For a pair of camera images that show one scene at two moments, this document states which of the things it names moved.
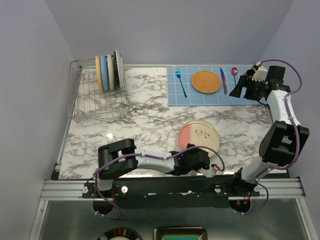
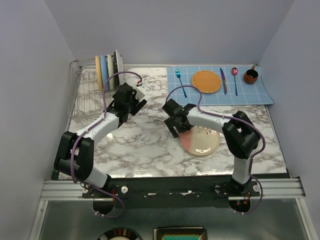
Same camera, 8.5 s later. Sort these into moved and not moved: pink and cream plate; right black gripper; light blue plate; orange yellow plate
Moved: right black gripper
Not moved: orange yellow plate; light blue plate; pink and cream plate
